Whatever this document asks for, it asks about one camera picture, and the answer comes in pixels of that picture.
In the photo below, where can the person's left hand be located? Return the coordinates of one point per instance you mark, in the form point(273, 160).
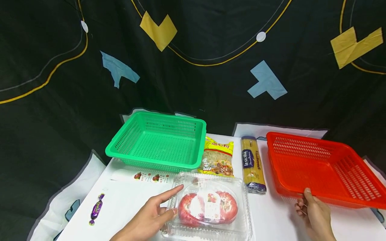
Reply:
point(147, 216)

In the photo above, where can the person's right hand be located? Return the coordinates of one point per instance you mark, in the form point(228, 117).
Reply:
point(315, 214)

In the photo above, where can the red plastic basket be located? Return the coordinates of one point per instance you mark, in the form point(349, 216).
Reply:
point(310, 170)

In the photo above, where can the clear plastic clamshell container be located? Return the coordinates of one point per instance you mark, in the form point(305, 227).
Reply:
point(211, 231)

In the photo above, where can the person's right forearm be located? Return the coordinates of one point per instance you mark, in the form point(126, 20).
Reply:
point(322, 235)

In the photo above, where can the person's left forearm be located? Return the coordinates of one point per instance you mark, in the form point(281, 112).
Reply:
point(128, 234)

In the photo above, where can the clear packet with red print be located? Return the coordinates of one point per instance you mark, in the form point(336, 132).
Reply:
point(144, 176)

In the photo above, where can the red round fruit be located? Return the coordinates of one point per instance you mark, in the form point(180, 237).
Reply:
point(190, 209)
point(227, 204)

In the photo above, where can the purple wrapped candy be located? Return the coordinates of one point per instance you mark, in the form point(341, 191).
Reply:
point(96, 210)

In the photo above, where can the green plastic basket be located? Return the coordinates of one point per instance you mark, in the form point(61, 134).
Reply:
point(159, 147)

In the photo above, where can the spaghetti packet with blue label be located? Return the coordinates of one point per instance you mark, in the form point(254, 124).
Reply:
point(252, 164)

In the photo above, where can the yellow macaroni packet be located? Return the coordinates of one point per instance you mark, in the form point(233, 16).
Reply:
point(217, 154)

